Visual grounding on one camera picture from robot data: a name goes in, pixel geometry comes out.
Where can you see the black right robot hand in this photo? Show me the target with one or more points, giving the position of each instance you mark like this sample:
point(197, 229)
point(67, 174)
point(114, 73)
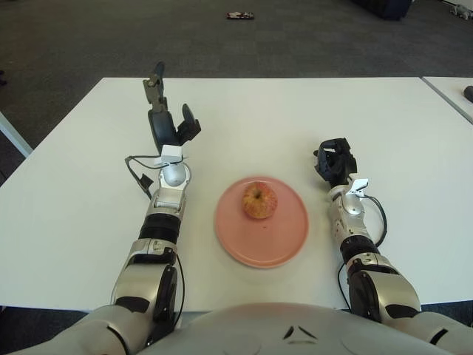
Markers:
point(338, 164)

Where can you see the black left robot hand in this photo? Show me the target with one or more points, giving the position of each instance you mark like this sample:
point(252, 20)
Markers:
point(162, 127)

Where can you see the red yellow apple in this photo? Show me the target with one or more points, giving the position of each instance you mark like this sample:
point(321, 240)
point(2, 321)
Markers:
point(258, 201)

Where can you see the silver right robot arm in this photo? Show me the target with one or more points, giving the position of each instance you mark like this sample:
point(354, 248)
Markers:
point(388, 292)

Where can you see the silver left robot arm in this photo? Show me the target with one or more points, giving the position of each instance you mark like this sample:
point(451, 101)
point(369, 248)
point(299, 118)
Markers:
point(162, 225)

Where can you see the pink round plate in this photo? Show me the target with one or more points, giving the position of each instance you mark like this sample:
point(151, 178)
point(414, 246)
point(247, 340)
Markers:
point(288, 236)

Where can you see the white left wrist connector block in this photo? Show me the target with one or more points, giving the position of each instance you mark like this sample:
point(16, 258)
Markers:
point(171, 153)

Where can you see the white wrist connector block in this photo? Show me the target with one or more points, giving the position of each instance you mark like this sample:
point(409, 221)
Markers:
point(358, 186)
point(171, 153)

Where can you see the white right wrist connector block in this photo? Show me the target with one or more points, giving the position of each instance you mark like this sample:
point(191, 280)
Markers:
point(358, 186)

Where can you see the small dark packet on floor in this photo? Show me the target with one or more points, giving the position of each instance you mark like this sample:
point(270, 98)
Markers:
point(240, 16)

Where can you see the dark grey game controller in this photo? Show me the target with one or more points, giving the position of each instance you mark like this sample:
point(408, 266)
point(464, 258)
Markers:
point(469, 93)

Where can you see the black bag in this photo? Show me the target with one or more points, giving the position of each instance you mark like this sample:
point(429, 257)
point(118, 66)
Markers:
point(384, 9)

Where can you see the silver robot torso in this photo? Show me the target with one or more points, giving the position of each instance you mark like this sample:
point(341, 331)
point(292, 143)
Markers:
point(277, 321)

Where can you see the grey toy robot dog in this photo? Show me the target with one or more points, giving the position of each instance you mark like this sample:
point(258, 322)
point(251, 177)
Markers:
point(462, 11)

